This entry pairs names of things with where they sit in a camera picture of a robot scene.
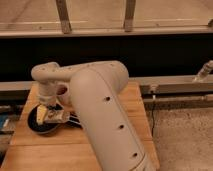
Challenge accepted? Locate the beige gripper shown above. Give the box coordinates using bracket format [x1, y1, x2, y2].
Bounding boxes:
[36, 90, 63, 125]

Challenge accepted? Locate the white plastic bottle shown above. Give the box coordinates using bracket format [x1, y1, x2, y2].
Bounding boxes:
[44, 110, 70, 123]

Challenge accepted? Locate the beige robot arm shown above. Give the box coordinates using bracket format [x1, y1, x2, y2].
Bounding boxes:
[28, 61, 156, 171]

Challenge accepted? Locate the dark ceramic bowl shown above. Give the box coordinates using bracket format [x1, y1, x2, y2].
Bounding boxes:
[27, 104, 64, 134]

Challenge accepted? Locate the small ceramic cup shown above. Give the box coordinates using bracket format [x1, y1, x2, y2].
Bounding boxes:
[56, 84, 71, 106]

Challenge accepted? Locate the black striped box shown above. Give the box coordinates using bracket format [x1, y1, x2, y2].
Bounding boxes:
[67, 115, 81, 128]

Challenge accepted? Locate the blue object at left edge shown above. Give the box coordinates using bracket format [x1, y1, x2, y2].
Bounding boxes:
[0, 115, 9, 131]

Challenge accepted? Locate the white fixture at right edge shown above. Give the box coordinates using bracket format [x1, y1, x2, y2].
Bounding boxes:
[194, 60, 213, 82]

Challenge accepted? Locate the black cable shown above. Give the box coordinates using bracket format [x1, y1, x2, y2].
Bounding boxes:
[150, 94, 158, 138]

